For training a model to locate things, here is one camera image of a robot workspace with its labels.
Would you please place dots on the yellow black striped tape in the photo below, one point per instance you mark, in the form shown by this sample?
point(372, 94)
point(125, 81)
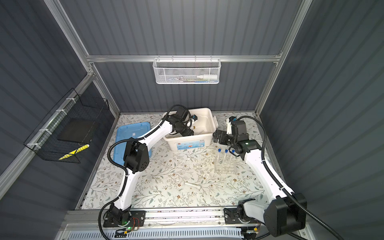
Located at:
point(73, 153)

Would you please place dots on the white wire mesh basket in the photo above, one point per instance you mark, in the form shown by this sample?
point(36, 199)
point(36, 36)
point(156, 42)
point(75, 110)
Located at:
point(184, 72)

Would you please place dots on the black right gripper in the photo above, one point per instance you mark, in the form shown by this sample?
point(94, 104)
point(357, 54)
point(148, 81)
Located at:
point(216, 136)

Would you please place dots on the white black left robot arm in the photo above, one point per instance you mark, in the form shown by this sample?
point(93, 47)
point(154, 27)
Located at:
point(136, 160)

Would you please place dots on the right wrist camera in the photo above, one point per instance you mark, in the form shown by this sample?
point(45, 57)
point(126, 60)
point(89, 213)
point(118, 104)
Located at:
point(230, 119)

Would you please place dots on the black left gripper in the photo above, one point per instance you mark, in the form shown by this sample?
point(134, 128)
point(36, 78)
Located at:
point(188, 133)

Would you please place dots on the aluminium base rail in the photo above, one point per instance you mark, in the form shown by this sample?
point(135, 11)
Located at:
point(198, 223)

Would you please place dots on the black wire wall basket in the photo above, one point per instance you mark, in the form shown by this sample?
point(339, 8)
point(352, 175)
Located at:
point(73, 125)

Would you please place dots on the white tube in basket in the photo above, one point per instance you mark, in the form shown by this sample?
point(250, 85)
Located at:
point(208, 77)

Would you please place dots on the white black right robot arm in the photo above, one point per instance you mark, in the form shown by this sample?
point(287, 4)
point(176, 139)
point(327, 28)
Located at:
point(282, 214)

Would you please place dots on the clear plastic test tube rack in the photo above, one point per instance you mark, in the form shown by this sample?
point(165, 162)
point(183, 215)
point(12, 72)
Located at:
point(231, 170)

